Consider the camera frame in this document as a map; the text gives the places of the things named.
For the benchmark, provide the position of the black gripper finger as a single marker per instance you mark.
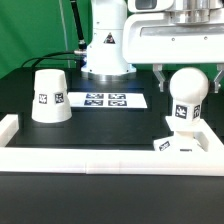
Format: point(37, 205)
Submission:
point(158, 72)
point(215, 84)

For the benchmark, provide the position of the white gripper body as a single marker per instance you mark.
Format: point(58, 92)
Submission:
point(151, 38)

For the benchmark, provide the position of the white lamp bulb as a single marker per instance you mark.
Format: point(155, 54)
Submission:
point(188, 88)

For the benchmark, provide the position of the white lamp base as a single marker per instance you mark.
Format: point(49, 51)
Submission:
point(184, 138)

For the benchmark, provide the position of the white lamp shade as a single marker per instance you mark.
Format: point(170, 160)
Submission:
point(50, 103)

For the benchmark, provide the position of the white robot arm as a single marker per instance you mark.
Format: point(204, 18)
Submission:
point(105, 60)

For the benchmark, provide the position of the white marker sheet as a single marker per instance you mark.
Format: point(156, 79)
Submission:
point(107, 100)

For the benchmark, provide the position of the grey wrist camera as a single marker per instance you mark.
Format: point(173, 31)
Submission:
point(137, 6)

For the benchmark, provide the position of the white U-shaped frame barrier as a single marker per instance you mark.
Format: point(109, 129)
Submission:
point(48, 160)

